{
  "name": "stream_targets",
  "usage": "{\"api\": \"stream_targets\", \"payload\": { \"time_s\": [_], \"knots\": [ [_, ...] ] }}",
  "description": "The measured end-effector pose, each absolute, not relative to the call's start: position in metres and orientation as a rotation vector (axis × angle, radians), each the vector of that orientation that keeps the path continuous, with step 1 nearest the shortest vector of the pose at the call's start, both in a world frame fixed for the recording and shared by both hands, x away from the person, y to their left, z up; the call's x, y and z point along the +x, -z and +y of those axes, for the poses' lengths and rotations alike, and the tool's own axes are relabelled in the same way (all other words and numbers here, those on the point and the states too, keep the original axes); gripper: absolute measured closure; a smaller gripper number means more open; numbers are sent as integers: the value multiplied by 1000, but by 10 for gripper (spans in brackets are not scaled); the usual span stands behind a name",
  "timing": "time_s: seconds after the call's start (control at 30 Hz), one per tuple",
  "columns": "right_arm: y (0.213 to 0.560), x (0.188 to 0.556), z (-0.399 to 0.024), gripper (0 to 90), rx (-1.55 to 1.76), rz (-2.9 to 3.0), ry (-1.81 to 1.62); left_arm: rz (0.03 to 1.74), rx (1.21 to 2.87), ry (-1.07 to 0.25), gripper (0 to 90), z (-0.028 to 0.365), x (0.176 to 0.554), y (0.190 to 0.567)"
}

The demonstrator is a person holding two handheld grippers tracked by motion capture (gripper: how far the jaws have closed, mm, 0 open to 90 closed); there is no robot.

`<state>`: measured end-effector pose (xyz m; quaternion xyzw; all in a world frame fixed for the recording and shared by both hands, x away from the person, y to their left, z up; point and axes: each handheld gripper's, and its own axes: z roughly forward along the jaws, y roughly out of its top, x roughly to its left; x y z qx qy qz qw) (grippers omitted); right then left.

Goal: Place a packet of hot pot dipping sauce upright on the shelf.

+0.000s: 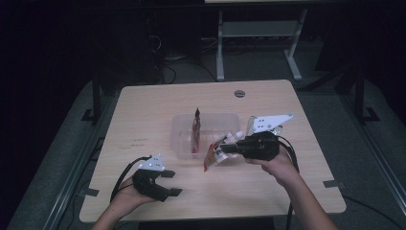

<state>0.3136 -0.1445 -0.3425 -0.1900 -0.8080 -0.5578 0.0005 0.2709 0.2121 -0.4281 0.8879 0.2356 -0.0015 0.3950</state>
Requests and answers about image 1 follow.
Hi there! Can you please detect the clear plastic container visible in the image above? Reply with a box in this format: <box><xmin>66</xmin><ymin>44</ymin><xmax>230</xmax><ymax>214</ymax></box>
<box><xmin>170</xmin><ymin>112</ymin><xmax>241</xmax><ymax>160</ymax></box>

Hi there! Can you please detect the black metal stand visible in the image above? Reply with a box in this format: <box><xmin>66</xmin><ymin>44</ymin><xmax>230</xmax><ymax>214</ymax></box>
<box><xmin>354</xmin><ymin>65</ymin><xmax>381</xmax><ymax>125</ymax></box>
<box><xmin>80</xmin><ymin>71</ymin><xmax>102</xmax><ymax>125</ymax></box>

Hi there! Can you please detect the grey tape strip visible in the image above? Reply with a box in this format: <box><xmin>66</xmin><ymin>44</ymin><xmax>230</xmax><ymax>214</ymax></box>
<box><xmin>77</xmin><ymin>187</ymin><xmax>101</xmax><ymax>197</ymax></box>
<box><xmin>322</xmin><ymin>179</ymin><xmax>347</xmax><ymax>190</ymax></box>

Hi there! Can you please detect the white metal desk frame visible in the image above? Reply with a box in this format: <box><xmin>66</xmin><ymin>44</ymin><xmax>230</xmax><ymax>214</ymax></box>
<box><xmin>204</xmin><ymin>0</ymin><xmax>310</xmax><ymax>82</ymax></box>

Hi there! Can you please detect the tangle of dark cables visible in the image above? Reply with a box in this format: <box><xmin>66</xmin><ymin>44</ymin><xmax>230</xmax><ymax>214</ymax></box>
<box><xmin>149</xmin><ymin>33</ymin><xmax>218</xmax><ymax>84</ymax></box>

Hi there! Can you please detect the black floor cable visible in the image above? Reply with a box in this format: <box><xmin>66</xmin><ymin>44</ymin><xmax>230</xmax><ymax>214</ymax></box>
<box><xmin>342</xmin><ymin>195</ymin><xmax>406</xmax><ymax>229</ymax></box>

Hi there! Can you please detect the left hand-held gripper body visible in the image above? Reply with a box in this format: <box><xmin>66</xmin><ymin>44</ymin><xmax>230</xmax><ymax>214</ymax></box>
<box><xmin>131</xmin><ymin>153</ymin><xmax>172</xmax><ymax>203</ymax></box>

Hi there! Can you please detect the person's right hand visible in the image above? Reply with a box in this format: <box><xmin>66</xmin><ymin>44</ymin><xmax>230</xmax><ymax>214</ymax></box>
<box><xmin>245</xmin><ymin>146</ymin><xmax>302</xmax><ymax>188</ymax></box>

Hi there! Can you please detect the orange snack packet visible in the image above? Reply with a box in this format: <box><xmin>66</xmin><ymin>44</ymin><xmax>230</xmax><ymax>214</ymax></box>
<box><xmin>203</xmin><ymin>129</ymin><xmax>245</xmax><ymax>173</ymax></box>

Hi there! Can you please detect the person's left hand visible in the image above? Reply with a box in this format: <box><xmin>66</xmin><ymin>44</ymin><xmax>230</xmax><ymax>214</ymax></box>
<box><xmin>109</xmin><ymin>176</ymin><xmax>158</xmax><ymax>219</ymax></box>

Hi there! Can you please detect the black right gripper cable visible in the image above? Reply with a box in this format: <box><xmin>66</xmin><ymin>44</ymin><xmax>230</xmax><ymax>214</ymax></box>
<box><xmin>277</xmin><ymin>135</ymin><xmax>300</xmax><ymax>230</ymax></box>

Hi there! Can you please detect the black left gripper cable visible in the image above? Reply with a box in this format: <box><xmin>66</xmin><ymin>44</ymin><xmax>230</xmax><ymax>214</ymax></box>
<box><xmin>109</xmin><ymin>154</ymin><xmax>153</xmax><ymax>203</ymax></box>

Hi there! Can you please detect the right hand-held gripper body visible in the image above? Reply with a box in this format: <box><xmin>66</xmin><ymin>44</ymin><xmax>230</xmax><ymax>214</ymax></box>
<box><xmin>237</xmin><ymin>112</ymin><xmax>295</xmax><ymax>162</ymax></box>

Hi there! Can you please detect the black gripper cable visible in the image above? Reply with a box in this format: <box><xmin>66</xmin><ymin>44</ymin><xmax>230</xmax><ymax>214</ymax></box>
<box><xmin>277</xmin><ymin>135</ymin><xmax>300</xmax><ymax>230</ymax></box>
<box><xmin>109</xmin><ymin>154</ymin><xmax>153</xmax><ymax>203</ymax></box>

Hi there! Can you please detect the red snack packet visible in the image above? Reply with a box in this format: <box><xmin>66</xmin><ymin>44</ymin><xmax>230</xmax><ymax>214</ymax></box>
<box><xmin>190</xmin><ymin>107</ymin><xmax>202</xmax><ymax>154</ymax></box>

